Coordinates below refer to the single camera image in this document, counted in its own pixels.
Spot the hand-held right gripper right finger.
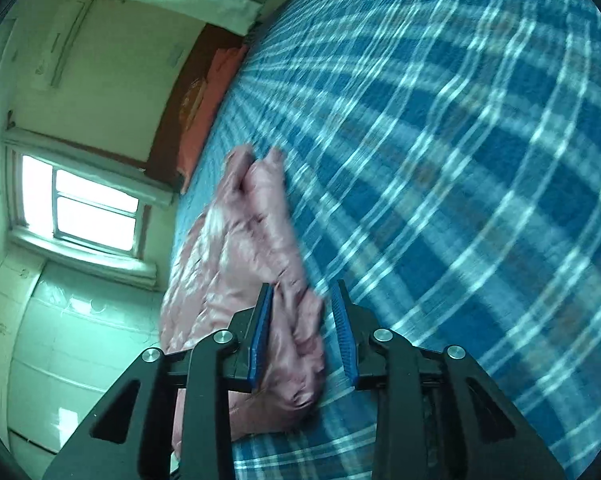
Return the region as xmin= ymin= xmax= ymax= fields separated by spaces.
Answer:
xmin=329 ymin=280 xmax=568 ymax=480

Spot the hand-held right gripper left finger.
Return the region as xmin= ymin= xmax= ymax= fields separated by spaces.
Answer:
xmin=43 ymin=282 xmax=276 ymax=480

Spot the pink puffer jacket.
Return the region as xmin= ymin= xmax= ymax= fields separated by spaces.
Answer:
xmin=158 ymin=144 xmax=331 ymax=443

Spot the white wardrobe with circle pattern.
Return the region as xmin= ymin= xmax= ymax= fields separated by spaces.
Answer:
xmin=0 ymin=255 xmax=181 ymax=480

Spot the bed with blue plaid sheet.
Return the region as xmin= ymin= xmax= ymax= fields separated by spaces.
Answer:
xmin=170 ymin=0 xmax=601 ymax=480

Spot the orange pillow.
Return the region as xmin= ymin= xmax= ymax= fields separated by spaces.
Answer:
xmin=177 ymin=47 xmax=251 ymax=196

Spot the dark wooden headboard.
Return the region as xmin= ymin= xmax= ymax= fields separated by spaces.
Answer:
xmin=145 ymin=24 xmax=246 ymax=196

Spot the small patterned cushion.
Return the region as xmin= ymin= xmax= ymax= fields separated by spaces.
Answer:
xmin=180 ymin=77 xmax=207 ymax=116

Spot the orange folded blanket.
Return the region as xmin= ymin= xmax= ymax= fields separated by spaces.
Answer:
xmin=210 ymin=45 xmax=251 ymax=83

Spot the white air conditioner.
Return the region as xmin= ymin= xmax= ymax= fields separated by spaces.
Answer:
xmin=34 ymin=0 xmax=95 ymax=90

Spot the aluminium frame window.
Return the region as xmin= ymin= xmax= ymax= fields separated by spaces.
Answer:
xmin=5 ymin=147 xmax=154 ymax=263

